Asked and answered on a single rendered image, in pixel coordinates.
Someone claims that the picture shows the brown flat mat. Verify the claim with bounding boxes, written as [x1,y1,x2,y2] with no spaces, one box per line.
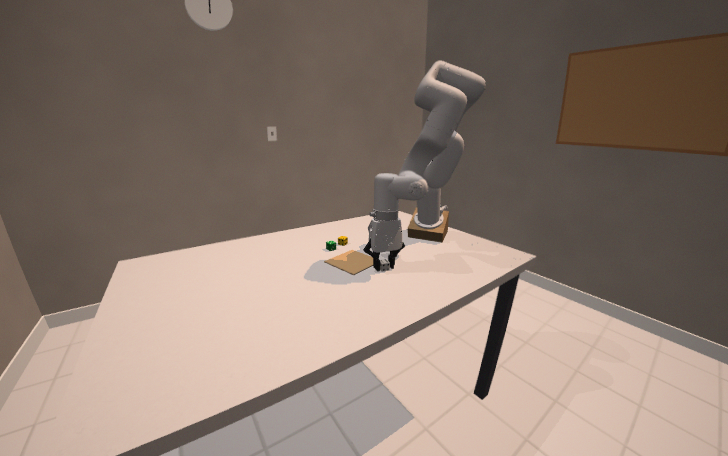
[324,250,373,275]

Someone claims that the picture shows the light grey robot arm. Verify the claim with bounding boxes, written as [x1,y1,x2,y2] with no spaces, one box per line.
[369,61,486,229]

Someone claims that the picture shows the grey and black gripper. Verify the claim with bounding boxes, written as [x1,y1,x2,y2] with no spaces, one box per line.
[363,218,405,271]

